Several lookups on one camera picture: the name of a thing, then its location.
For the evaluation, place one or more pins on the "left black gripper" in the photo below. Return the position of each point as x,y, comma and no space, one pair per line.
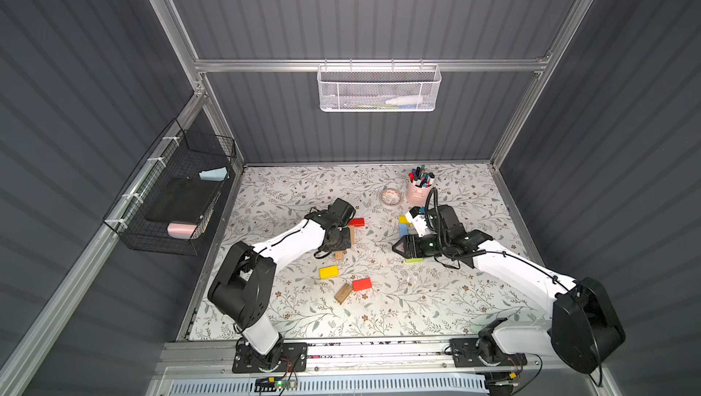
340,237

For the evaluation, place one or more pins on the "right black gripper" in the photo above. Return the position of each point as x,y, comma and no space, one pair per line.
413,248

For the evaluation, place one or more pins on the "red block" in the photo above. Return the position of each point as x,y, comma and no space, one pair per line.
357,222
362,284

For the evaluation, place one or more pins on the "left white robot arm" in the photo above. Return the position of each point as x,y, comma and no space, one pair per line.
242,287

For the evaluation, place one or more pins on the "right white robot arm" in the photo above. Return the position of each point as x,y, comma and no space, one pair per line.
582,328

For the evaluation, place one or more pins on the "small glass dish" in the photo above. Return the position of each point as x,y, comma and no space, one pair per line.
391,197

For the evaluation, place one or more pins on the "pink pen cup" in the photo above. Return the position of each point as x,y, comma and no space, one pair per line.
418,191

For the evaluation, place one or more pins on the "light blue box in basket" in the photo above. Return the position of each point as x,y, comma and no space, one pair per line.
215,175

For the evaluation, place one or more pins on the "white bottle in basket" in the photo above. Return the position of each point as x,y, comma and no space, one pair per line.
405,101

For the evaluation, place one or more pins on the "pink eraser in basket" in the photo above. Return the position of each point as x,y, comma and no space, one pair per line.
181,231

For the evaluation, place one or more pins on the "black notebook in basket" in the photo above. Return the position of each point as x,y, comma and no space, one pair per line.
183,200

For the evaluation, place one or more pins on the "white wire mesh basket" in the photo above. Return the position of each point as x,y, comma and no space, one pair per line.
365,90

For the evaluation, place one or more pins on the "black wire wall basket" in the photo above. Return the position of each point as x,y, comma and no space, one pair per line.
181,153

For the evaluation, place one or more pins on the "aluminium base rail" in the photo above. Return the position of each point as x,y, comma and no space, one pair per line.
425,365

